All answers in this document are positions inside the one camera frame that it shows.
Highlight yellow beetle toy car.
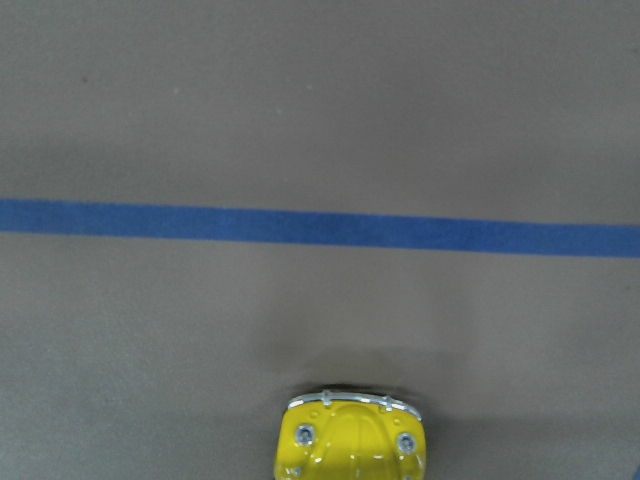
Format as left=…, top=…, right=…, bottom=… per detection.
left=273, top=388, right=428, bottom=479

